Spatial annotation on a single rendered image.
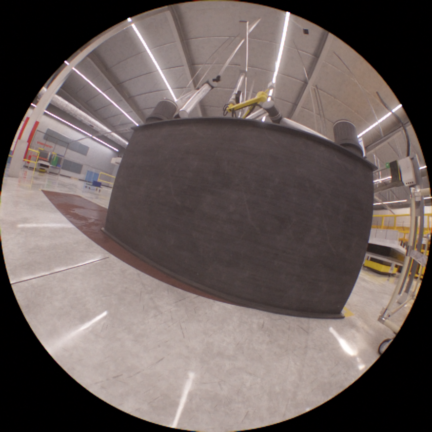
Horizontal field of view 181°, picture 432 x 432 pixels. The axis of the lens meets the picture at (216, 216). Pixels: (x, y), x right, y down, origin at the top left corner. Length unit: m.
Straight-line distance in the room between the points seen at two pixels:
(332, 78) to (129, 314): 11.52
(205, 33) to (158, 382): 11.05
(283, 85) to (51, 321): 11.60
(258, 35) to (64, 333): 10.48
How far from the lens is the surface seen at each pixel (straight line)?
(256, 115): 1.61
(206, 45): 10.92
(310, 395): 0.52
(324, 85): 11.35
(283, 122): 1.66
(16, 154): 4.93
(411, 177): 2.20
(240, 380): 0.44
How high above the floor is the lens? 0.38
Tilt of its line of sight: 1 degrees down
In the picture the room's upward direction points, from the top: 15 degrees clockwise
